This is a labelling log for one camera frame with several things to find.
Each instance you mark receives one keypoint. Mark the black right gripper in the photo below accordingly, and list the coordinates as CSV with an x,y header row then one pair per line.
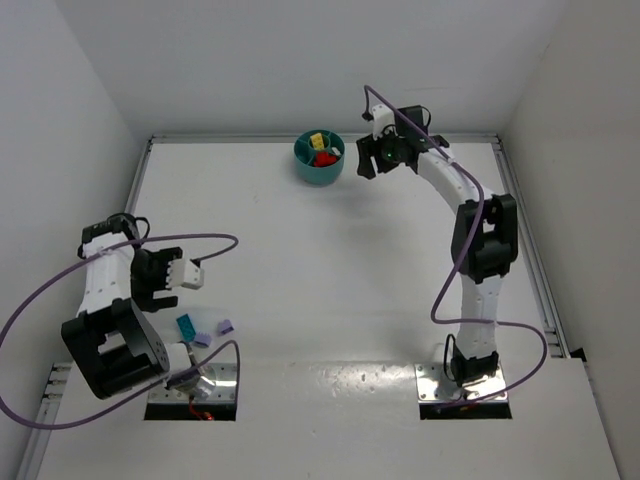
x,y
373,156

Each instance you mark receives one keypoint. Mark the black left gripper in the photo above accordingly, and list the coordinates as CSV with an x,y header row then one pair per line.
x,y
151,279

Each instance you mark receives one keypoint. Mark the long red lego brick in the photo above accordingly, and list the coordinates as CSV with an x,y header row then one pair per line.
x,y
319,160

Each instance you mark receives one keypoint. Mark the long yellow lego brick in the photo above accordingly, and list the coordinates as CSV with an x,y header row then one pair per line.
x,y
317,142

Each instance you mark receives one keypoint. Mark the teal lego brick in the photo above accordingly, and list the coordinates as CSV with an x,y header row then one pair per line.
x,y
186,328

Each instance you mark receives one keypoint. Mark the purple lego brick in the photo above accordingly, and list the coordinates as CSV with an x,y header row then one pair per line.
x,y
224,327

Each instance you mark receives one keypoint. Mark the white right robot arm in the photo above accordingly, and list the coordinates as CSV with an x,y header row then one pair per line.
x,y
485,237

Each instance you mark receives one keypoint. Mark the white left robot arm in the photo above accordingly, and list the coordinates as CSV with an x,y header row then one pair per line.
x,y
110,339

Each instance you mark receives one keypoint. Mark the teal divided round container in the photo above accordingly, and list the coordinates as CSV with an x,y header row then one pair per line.
x,y
304,156

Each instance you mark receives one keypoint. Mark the lilac lego plate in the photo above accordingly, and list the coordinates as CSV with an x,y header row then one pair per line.
x,y
202,339

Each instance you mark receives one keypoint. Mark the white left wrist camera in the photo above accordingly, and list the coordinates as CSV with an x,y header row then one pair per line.
x,y
184,273

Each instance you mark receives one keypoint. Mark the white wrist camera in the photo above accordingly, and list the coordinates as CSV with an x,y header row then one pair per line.
x,y
184,273
383,121

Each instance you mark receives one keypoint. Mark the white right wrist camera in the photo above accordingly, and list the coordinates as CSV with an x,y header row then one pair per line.
x,y
383,121

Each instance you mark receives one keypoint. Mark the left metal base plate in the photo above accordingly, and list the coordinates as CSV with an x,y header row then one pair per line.
x,y
216,385

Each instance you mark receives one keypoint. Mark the metal base plate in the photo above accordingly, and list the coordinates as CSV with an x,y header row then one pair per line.
x,y
434,388
216,385

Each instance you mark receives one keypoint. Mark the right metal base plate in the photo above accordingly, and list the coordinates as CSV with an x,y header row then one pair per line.
x,y
434,388

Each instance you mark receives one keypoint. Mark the right aluminium table rail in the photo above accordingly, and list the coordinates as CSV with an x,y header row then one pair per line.
x,y
545,300

